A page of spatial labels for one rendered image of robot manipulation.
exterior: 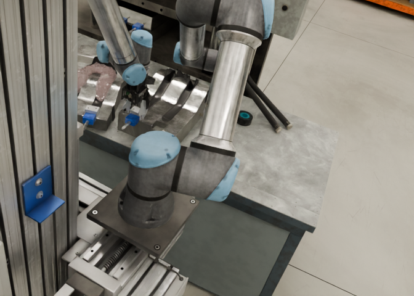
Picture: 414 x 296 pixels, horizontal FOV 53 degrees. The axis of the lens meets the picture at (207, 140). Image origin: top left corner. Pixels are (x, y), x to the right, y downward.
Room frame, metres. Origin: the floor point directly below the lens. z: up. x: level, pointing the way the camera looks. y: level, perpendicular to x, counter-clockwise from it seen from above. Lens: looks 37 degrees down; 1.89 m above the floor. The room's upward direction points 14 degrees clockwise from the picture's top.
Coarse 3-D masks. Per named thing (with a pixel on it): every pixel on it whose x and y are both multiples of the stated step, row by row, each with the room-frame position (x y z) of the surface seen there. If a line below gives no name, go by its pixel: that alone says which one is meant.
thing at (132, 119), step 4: (132, 108) 1.37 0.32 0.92; (136, 108) 1.38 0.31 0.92; (132, 112) 1.35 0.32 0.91; (136, 112) 1.35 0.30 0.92; (128, 116) 1.33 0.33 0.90; (132, 116) 1.34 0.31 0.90; (136, 116) 1.34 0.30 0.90; (140, 116) 1.35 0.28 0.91; (128, 120) 1.31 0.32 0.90; (132, 120) 1.31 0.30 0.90; (136, 120) 1.32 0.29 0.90; (128, 124) 1.29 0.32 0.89; (132, 124) 1.31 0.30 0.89; (136, 124) 1.33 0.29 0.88; (124, 128) 1.27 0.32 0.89
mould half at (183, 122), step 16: (160, 80) 1.63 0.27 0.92; (176, 80) 1.64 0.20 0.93; (192, 80) 1.81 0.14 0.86; (176, 96) 1.56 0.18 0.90; (192, 96) 1.57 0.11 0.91; (160, 112) 1.43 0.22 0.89; (192, 112) 1.50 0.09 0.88; (128, 128) 1.35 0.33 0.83; (144, 128) 1.33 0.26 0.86; (176, 128) 1.35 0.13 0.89
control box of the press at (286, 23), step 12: (276, 0) 2.12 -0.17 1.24; (288, 0) 2.11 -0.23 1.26; (300, 0) 2.10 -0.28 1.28; (276, 12) 2.12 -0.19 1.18; (288, 12) 2.11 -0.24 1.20; (300, 12) 2.09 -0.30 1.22; (276, 24) 2.12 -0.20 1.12; (288, 24) 2.10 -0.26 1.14; (300, 24) 2.20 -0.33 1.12; (288, 36) 2.10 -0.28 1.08; (264, 48) 2.17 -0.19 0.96; (264, 60) 2.19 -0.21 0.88; (252, 72) 2.18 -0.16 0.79
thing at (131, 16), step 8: (120, 0) 2.33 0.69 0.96; (120, 8) 2.25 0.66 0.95; (128, 8) 2.25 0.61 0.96; (136, 8) 2.28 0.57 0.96; (128, 16) 2.24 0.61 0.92; (136, 16) 2.22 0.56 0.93; (144, 16) 2.21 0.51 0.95; (152, 16) 2.22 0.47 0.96; (160, 16) 2.31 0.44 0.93; (128, 24) 2.24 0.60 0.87; (144, 24) 2.21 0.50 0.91; (152, 24) 2.22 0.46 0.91; (160, 24) 2.32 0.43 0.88; (168, 24) 2.44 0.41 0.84; (176, 24) 2.57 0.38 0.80; (152, 32) 2.23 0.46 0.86; (160, 32) 2.34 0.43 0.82; (152, 40) 2.24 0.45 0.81
